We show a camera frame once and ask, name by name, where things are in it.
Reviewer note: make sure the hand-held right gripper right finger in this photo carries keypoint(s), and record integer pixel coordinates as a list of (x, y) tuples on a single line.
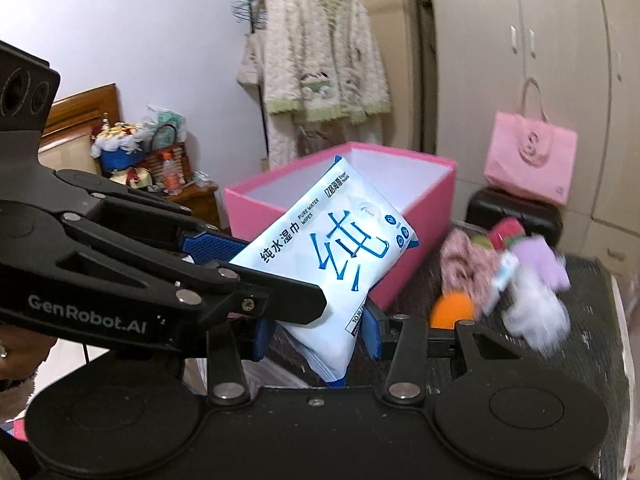
[(372, 335)]

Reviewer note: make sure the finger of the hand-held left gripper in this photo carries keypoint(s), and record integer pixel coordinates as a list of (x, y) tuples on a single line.
[(280, 300), (210, 247)]

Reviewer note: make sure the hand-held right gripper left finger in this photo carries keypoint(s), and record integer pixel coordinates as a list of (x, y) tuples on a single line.
[(263, 340)]

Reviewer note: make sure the pink storage box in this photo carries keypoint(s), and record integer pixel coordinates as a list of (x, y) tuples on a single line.
[(400, 270)]

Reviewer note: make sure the white blue wet wipes packet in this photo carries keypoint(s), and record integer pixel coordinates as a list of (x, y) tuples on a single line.
[(325, 245)]

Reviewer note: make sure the orange makeup sponge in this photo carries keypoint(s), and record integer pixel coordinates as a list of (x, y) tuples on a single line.
[(452, 311)]

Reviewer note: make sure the pink floral fabric cap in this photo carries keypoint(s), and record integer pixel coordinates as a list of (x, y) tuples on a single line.
[(467, 265)]

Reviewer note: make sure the green makeup sponge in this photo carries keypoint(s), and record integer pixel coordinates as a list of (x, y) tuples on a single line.
[(481, 243)]

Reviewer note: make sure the white plush toy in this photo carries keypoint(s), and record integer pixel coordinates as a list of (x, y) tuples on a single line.
[(537, 315)]

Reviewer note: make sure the hot pink fluffy item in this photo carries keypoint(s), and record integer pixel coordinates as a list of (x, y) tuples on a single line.
[(507, 232)]

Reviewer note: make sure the purple fluffy glove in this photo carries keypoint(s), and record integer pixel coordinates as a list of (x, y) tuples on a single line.
[(540, 260)]

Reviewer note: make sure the person's left hand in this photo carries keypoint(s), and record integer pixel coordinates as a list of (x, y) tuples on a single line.
[(25, 352)]

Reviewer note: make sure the wooden nightstand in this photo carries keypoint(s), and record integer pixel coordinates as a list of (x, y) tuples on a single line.
[(200, 207)]

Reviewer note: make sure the orange drink bottle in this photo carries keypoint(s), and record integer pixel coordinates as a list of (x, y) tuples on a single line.
[(171, 175)]

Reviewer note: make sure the woven basket bag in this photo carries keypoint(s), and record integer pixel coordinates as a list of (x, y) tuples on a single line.
[(162, 152)]

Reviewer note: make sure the white plastic bag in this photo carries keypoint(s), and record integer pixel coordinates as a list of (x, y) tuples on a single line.
[(162, 117)]

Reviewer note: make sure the small white packet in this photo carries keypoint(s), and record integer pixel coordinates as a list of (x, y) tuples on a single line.
[(504, 275)]

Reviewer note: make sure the black suitcase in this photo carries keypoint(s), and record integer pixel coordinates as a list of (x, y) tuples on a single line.
[(487, 210)]

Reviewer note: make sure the white fluffy robe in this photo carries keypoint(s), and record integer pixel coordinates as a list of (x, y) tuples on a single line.
[(350, 132)]

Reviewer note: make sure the wooden headboard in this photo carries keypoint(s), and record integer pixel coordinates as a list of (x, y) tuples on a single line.
[(75, 120)]

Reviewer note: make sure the beige hanging cloth bag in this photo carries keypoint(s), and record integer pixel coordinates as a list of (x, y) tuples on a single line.
[(250, 65)]

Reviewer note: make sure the white fluffy green-trimmed cardigan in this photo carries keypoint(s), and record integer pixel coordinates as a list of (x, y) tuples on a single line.
[(320, 45)]

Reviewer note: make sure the pink tote bag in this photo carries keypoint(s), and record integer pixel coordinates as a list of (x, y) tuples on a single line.
[(530, 160)]

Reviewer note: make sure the blue clothes hangers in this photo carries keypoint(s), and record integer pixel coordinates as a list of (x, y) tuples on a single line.
[(247, 7)]

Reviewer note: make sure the beige wardrobe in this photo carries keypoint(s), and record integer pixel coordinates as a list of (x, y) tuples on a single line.
[(475, 60)]

